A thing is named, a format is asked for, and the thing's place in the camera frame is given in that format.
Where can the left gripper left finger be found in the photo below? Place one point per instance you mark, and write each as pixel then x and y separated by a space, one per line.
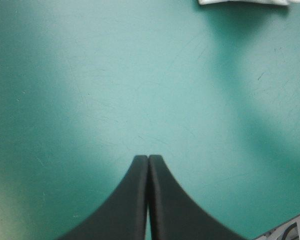
pixel 129 205

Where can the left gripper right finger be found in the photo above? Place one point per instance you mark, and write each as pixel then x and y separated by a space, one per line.
pixel 169 207

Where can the white T-shirt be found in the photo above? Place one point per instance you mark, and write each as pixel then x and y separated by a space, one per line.
pixel 242 2

